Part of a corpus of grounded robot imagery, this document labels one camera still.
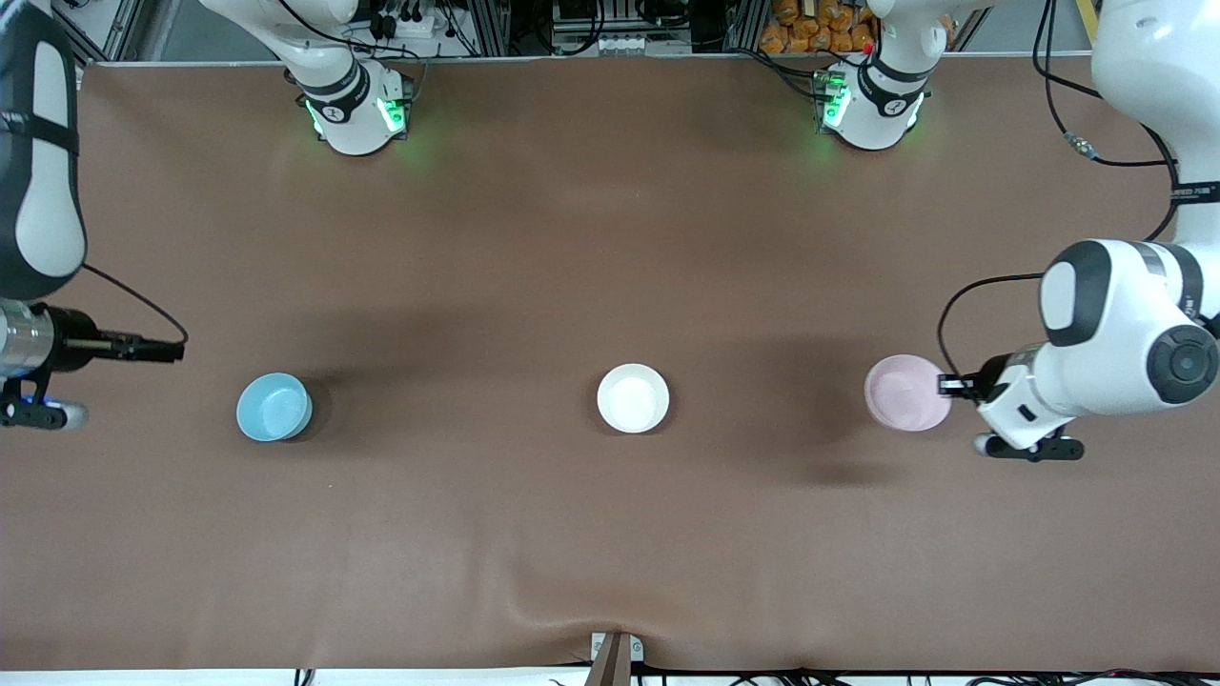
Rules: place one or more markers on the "metal bracket with brown post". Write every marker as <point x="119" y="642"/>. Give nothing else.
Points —
<point x="617" y="657"/>

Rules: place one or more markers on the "aluminium frame post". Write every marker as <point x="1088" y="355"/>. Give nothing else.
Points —
<point x="491" y="27"/>
<point x="748" y="24"/>

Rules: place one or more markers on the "pile of orange snacks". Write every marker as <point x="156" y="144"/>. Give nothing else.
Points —
<point x="810" y="24"/>

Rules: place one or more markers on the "white bowl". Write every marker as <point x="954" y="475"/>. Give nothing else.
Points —
<point x="633" y="398"/>

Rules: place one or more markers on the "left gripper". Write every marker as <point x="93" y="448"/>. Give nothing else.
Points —
<point x="989" y="379"/>

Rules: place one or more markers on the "aluminium frame beam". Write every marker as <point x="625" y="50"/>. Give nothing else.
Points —
<point x="105" y="33"/>

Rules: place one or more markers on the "pink bowl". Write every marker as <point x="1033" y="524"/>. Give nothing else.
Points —
<point x="905" y="395"/>

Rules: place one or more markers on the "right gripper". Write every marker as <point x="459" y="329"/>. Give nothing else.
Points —
<point x="74" y="348"/>

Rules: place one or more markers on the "white connector block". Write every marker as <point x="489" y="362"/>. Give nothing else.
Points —
<point x="626" y="44"/>

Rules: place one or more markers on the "white power strip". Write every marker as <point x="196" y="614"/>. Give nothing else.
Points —
<point x="410" y="24"/>

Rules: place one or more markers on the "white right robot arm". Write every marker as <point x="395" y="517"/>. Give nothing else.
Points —
<point x="43" y="219"/>

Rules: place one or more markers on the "brown table cloth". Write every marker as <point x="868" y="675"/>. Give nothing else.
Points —
<point x="610" y="534"/>

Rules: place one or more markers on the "light blue bowl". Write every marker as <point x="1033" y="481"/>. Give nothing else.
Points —
<point x="274" y="408"/>

